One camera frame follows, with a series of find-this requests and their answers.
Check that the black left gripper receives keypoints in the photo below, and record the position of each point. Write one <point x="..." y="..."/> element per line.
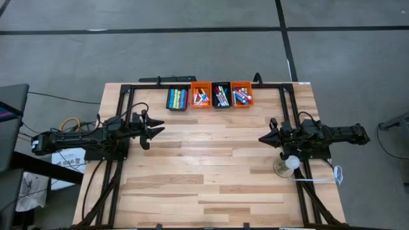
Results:
<point x="140" y="127"/>

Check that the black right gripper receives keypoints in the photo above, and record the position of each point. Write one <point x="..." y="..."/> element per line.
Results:
<point x="289" y="135"/>

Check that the light blue highlighter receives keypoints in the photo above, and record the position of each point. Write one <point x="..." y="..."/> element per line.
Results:
<point x="183" y="99"/>
<point x="171" y="98"/>

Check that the lime green highlighter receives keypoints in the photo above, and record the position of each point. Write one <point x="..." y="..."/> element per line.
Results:
<point x="176" y="98"/>

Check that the pink highlighter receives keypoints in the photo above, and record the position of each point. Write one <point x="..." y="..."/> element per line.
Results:
<point x="186" y="99"/>

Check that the green Expo marker lime cap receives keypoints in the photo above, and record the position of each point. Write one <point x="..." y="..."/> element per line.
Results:
<point x="246" y="90"/>

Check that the green capped white marker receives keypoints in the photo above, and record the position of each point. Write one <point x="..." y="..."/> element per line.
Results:
<point x="224" y="96"/>

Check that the light blue capped white marker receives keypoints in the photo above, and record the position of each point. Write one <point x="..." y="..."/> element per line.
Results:
<point x="226" y="91"/>

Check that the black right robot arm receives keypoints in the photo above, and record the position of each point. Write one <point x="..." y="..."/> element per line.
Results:
<point x="345" y="134"/>

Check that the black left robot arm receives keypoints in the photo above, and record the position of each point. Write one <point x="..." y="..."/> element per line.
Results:
<point x="70" y="139"/>

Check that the white bulb brass lamp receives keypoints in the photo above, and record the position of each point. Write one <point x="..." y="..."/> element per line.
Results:
<point x="292" y="162"/>

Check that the black plastic mesh basket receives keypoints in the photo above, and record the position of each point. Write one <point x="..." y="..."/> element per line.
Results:
<point x="213" y="107"/>
<point x="167" y="96"/>

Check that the orange plastic mesh basket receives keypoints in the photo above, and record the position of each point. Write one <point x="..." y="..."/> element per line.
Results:
<point x="252" y="106"/>
<point x="192" y="105"/>

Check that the black power strip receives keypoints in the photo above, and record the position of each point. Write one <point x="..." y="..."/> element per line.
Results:
<point x="166" y="79"/>

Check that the pink capped marker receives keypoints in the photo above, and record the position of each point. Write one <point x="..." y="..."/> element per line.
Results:
<point x="244" y="94"/>

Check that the short light blue capped marker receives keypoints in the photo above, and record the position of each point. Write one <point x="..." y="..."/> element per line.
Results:
<point x="202" y="100"/>

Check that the orange capped white marker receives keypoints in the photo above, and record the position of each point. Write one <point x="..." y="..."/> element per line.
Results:
<point x="203" y="91"/>

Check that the red capped white marker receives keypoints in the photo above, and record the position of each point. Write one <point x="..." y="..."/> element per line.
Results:
<point x="217" y="95"/>

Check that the white printed paper sheet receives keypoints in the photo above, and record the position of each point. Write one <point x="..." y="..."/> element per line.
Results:
<point x="68" y="166"/>

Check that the black beam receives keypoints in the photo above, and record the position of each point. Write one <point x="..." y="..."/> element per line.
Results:
<point x="41" y="166"/>

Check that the black chair base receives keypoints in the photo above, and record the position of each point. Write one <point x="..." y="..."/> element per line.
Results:
<point x="397" y="121"/>

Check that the white crumpled cloth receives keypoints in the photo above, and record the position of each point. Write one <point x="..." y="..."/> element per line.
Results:
<point x="32" y="191"/>

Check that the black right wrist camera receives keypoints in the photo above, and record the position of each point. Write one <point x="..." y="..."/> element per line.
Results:
<point x="311" y="126"/>

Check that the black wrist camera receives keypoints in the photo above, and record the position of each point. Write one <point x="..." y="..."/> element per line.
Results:
<point x="113" y="123"/>
<point x="311" y="126"/>

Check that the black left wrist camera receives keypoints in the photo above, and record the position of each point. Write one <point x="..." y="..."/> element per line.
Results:
<point x="113" y="123"/>

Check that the black aluminium table frame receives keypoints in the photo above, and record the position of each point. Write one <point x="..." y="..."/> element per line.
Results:
<point x="143" y="86"/>

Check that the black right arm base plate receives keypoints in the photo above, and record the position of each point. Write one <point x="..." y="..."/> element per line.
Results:
<point x="322" y="155"/>

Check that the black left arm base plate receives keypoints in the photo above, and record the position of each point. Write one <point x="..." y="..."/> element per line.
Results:
<point x="96" y="156"/>

